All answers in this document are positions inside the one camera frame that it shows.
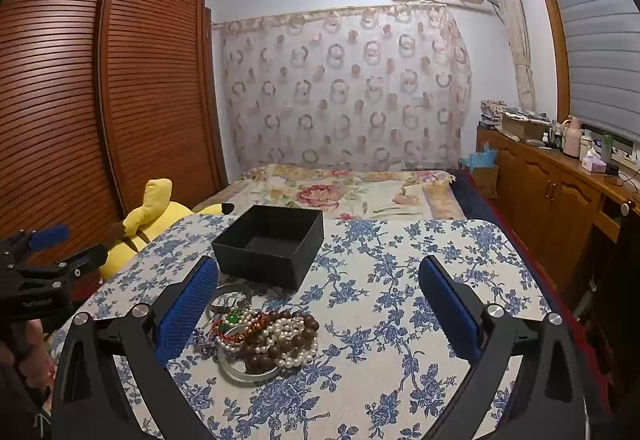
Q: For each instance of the grey window blind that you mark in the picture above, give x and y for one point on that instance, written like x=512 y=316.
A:
x=595 y=45

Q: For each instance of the brown slatted wooden wardrobe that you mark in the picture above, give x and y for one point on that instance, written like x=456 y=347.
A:
x=60 y=95

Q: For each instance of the pink thermos jug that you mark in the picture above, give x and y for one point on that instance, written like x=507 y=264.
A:
x=572 y=138

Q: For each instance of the dark blue blanket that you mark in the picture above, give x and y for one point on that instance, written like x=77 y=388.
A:
x=472 y=200

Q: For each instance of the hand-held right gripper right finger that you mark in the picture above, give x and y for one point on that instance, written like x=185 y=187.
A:
x=450 y=312

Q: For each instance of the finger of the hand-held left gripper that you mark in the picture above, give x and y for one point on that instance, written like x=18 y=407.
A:
x=50 y=237
x=82 y=257

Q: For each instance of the blue plastic bag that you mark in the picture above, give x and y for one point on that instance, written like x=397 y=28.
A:
x=477 y=158

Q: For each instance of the person's left hand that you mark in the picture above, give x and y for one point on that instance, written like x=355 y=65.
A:
x=36 y=350

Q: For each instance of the black square box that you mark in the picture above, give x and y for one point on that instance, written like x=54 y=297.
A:
x=270 y=265

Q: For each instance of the blue floral tablecloth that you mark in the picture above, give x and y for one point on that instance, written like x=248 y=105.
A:
x=380 y=320

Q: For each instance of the floral bed blanket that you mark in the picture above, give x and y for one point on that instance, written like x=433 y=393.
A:
x=320 y=192

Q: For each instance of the green bottle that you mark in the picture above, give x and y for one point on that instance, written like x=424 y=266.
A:
x=607 y=148

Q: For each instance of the pink tissue box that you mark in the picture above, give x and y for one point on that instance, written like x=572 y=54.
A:
x=593 y=163

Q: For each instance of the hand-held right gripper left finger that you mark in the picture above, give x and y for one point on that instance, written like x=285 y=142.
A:
x=184 y=317

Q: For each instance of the yellow plush toy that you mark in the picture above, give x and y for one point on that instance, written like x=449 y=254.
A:
x=150 y=215

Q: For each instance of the flat cardboard box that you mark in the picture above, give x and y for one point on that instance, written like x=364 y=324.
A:
x=522 y=126

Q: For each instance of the tied beige window curtain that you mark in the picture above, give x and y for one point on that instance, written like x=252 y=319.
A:
x=517 y=30

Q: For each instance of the long wooden cabinet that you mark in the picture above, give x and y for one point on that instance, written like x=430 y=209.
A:
x=540 y=190

